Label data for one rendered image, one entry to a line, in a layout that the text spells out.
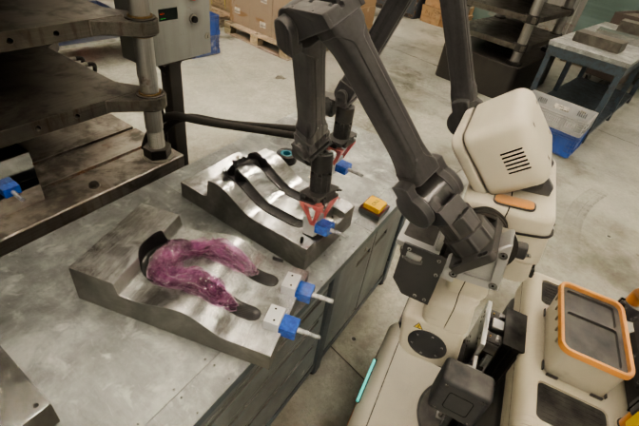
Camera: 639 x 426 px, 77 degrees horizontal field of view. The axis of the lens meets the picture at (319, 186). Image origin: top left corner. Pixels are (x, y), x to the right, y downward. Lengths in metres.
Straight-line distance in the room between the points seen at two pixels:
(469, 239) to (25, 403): 0.84
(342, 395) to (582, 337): 1.04
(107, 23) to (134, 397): 1.00
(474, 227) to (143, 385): 0.73
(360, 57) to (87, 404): 0.83
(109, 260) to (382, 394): 1.02
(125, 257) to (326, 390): 1.11
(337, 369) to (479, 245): 1.29
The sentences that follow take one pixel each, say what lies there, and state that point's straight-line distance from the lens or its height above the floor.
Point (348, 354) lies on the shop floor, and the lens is 1.99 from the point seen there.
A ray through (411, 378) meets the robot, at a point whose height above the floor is 0.28.
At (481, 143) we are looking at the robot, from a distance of 0.82.
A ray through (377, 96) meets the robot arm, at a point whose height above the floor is 1.42.
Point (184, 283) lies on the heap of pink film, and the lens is 0.99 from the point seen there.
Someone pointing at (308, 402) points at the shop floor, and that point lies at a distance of 1.86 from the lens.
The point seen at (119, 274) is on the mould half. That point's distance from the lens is 1.05.
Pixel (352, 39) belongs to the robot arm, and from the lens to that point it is 0.63.
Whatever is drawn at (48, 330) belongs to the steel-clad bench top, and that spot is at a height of 0.80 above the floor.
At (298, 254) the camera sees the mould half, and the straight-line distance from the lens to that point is 1.13.
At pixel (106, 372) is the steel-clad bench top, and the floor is 0.80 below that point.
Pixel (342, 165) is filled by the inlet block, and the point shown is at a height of 0.94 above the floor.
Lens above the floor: 1.67
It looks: 36 degrees down
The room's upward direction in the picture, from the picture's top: 9 degrees clockwise
